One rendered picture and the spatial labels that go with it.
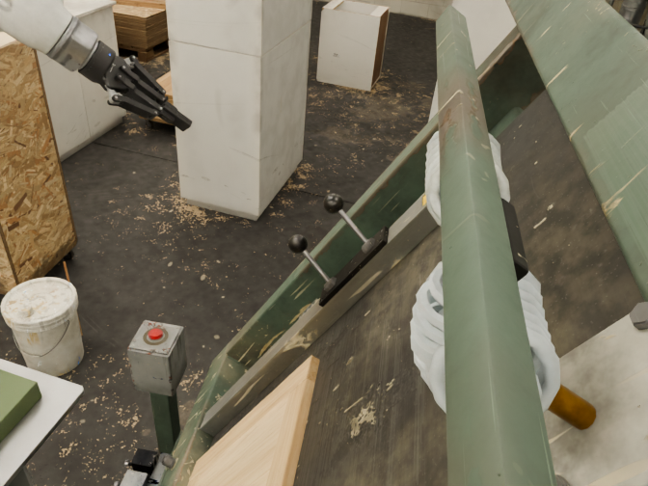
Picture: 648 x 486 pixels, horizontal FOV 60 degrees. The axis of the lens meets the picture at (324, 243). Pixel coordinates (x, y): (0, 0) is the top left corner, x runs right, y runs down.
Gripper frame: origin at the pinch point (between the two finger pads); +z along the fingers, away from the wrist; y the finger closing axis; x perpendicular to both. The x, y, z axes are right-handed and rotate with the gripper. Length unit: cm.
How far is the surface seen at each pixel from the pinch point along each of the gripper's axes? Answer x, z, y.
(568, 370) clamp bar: 79, -3, 68
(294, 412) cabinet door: 20, 29, 57
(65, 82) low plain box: -254, 23, -192
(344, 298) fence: 25, 32, 35
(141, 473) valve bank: -46, 41, 63
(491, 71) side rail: 58, 28, -1
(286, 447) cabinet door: 22, 26, 63
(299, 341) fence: 11, 36, 40
